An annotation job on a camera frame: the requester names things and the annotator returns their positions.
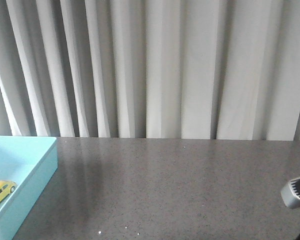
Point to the light blue storage box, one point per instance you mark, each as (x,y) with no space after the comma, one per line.
(30,162)

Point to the grey pleated curtain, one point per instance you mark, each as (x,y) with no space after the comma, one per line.
(189,69)

